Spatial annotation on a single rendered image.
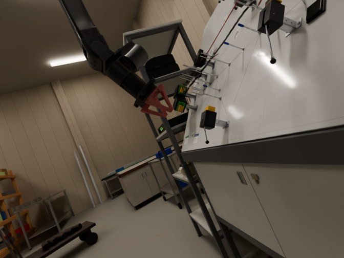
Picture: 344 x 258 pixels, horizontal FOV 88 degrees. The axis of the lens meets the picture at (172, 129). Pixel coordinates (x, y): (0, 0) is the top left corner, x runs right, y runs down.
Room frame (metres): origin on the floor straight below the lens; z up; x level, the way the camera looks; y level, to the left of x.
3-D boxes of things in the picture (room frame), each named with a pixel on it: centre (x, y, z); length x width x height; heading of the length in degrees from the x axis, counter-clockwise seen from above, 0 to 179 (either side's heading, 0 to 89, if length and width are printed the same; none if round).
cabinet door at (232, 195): (0.95, -0.12, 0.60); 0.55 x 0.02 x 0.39; 16
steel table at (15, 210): (5.24, 4.25, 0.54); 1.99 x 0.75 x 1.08; 23
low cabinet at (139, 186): (4.74, 0.67, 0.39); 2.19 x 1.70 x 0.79; 113
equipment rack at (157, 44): (1.63, -0.12, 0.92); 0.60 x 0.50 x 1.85; 16
